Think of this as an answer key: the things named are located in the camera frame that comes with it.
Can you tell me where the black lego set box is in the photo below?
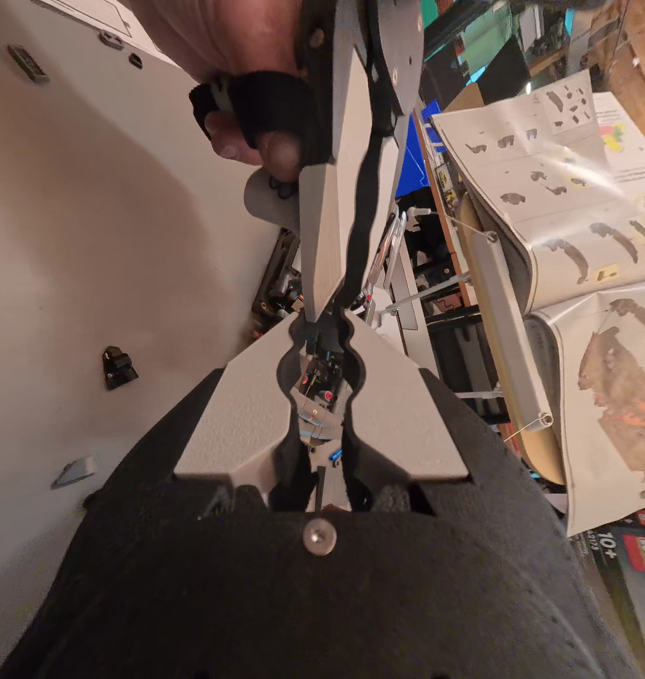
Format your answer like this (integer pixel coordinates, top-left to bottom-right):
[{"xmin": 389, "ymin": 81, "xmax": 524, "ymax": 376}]
[{"xmin": 569, "ymin": 506, "xmax": 645, "ymax": 679}]

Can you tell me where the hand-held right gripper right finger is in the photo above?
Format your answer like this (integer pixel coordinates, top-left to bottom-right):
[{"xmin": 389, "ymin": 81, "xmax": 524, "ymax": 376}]
[{"xmin": 337, "ymin": 309, "xmax": 470, "ymax": 497}]

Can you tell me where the black lego connector blue pin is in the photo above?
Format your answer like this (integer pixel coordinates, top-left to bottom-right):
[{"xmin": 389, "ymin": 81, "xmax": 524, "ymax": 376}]
[{"xmin": 301, "ymin": 313, "xmax": 345, "ymax": 357}]

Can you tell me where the dark grey lego plate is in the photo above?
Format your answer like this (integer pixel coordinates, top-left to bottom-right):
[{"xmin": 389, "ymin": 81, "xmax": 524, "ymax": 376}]
[{"xmin": 7, "ymin": 45, "xmax": 50, "ymax": 84}]

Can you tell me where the grey lego car model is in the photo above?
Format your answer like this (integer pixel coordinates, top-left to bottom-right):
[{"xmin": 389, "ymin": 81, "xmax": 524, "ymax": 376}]
[{"xmin": 251, "ymin": 204, "xmax": 408, "ymax": 462}]

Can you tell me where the black lego wedge piece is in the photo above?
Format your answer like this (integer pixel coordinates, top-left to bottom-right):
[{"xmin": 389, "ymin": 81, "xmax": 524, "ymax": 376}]
[{"xmin": 102, "ymin": 346, "xmax": 139, "ymax": 390}]

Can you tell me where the white-tipped page holder wire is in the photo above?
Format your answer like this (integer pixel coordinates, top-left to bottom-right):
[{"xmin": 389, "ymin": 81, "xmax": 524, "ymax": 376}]
[
  {"xmin": 503, "ymin": 414, "xmax": 556, "ymax": 445},
  {"xmin": 405, "ymin": 207, "xmax": 498, "ymax": 242}
]

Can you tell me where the person's left hand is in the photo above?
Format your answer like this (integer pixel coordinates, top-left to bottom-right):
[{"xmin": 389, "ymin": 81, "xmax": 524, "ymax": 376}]
[{"xmin": 118, "ymin": 0, "xmax": 303, "ymax": 185}]

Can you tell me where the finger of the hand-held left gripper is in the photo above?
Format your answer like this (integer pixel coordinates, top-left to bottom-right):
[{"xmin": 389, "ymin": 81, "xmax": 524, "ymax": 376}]
[
  {"xmin": 299, "ymin": 29, "xmax": 372, "ymax": 325},
  {"xmin": 348, "ymin": 0, "xmax": 426, "ymax": 309}
]

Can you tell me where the small grey lego slope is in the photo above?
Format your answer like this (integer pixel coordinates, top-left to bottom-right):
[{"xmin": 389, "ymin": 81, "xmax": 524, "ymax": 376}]
[{"xmin": 51, "ymin": 456, "xmax": 98, "ymax": 490}]

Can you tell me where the blue plastic storage bin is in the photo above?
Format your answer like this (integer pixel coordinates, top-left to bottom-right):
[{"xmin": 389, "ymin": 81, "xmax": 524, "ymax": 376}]
[{"xmin": 399, "ymin": 98, "xmax": 442, "ymax": 189}]

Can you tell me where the lego instruction booklet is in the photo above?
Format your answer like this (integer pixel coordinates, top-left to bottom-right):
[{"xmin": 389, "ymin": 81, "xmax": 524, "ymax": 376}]
[{"xmin": 431, "ymin": 69, "xmax": 645, "ymax": 536}]

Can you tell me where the wooden and white book stand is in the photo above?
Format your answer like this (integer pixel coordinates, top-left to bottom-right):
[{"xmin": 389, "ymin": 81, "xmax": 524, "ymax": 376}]
[{"xmin": 376, "ymin": 193, "xmax": 567, "ymax": 486}]

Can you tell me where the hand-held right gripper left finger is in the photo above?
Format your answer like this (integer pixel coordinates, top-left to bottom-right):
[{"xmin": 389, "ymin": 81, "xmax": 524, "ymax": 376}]
[{"xmin": 174, "ymin": 310, "xmax": 307, "ymax": 499}]

